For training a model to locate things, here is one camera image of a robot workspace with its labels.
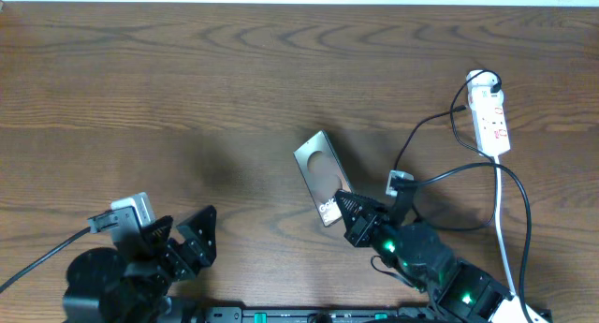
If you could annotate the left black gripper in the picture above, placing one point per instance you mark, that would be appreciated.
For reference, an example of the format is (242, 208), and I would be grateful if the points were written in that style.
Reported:
(183, 267)

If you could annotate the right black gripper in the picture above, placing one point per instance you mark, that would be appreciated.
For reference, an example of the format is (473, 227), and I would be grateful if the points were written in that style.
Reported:
(359, 229)

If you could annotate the white power strip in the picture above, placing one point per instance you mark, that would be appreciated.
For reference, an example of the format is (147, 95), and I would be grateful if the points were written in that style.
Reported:
(487, 110)

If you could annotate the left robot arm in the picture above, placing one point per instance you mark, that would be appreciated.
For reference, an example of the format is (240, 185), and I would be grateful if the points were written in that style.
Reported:
(130, 281)

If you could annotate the white USB charger plug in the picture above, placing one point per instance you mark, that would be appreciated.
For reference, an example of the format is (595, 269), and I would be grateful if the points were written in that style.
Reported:
(484, 78)

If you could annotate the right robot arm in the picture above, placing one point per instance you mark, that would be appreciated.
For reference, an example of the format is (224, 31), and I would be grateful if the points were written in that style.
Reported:
(414, 254)

